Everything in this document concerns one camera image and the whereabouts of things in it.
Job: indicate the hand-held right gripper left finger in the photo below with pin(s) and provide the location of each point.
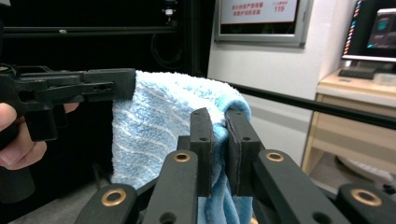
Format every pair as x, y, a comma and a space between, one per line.
204, 155

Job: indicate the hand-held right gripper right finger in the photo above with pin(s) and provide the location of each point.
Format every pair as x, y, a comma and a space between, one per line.
243, 149

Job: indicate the blue striped towel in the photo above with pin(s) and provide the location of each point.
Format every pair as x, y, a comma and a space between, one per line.
149, 124

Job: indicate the black curtain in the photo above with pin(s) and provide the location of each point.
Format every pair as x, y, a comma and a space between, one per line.
93, 53

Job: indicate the light wooden desk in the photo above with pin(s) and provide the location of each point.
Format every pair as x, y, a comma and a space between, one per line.
351, 137

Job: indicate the white caster base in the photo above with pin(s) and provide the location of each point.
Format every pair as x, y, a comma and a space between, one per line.
364, 169

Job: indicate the black keyboard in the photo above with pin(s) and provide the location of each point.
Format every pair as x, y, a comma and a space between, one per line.
356, 73

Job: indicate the grey framed sign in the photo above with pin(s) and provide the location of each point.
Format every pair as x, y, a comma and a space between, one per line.
258, 12

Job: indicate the computer monitor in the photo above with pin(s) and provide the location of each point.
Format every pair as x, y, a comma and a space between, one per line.
373, 31

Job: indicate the black frame bar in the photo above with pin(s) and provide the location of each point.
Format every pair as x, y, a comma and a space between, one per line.
93, 31

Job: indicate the black frame post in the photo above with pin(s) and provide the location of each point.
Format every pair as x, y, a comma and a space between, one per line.
197, 37

